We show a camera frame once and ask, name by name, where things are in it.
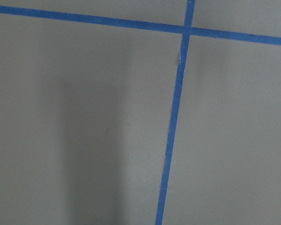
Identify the blue tape line vertical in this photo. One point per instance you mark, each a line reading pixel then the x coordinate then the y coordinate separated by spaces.
pixel 186 32

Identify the blue tape line horizontal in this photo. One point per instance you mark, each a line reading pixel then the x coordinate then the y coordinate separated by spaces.
pixel 152 26

